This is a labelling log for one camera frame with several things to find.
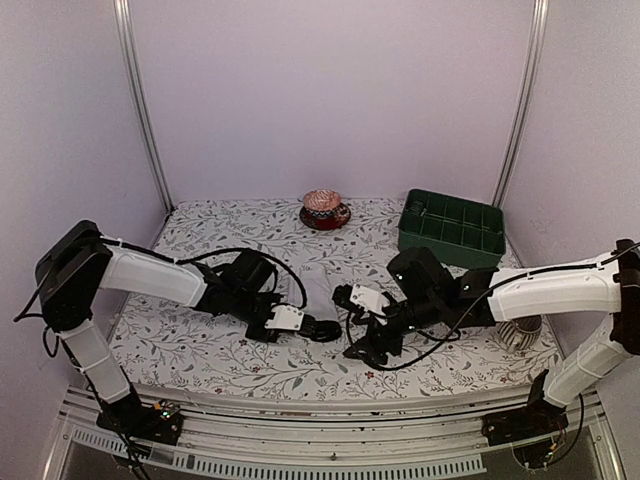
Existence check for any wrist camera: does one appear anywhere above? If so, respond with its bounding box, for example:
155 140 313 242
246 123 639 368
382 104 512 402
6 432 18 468
264 305 318 337
332 284 393 316

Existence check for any green divided organizer tray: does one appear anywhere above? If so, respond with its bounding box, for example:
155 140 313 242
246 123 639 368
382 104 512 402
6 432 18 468
398 189 506 269

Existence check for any dark red saucer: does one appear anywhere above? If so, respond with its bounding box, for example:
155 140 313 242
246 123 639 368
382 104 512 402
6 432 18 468
299 203 351 231

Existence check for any white black-trimmed underwear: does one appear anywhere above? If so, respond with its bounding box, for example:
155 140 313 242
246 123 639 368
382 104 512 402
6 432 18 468
297 263 342 343

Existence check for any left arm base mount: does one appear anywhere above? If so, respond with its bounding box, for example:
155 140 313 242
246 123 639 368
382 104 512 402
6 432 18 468
96 390 184 446

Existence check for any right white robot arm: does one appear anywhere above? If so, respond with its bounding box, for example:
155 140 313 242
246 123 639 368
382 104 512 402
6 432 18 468
332 239 639 436

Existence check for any aluminium frame post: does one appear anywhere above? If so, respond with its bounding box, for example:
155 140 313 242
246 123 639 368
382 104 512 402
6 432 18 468
492 0 550 208
113 0 175 214

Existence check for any right aluminium frame post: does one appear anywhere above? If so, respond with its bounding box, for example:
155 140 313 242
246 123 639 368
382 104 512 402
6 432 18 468
492 0 550 208

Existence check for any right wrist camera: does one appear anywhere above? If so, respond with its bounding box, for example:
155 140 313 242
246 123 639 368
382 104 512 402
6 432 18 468
332 284 393 316

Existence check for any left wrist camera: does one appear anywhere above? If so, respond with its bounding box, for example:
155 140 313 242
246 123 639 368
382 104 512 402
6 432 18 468
264 305 318 337

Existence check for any floral tablecloth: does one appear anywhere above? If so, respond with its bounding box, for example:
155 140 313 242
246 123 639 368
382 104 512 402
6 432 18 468
110 198 561 401

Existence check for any red patterned bowl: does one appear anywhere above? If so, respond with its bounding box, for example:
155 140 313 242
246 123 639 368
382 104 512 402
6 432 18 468
303 189 342 218

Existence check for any front aluminium rail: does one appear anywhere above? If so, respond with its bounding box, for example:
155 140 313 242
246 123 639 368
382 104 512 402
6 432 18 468
42 383 626 480

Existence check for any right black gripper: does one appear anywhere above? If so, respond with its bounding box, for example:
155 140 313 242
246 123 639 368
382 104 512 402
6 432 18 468
343 293 443 366

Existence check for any left aluminium frame post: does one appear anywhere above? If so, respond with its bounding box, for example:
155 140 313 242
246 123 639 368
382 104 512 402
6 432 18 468
113 0 175 214

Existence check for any striped glass mug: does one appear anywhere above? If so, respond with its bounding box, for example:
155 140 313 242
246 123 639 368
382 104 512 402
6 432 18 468
498 316 542 353

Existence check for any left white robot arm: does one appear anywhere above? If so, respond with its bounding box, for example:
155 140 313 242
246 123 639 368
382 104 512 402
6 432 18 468
13 220 300 434

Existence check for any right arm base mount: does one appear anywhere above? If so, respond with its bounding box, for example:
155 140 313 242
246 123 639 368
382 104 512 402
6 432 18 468
481 369 568 446

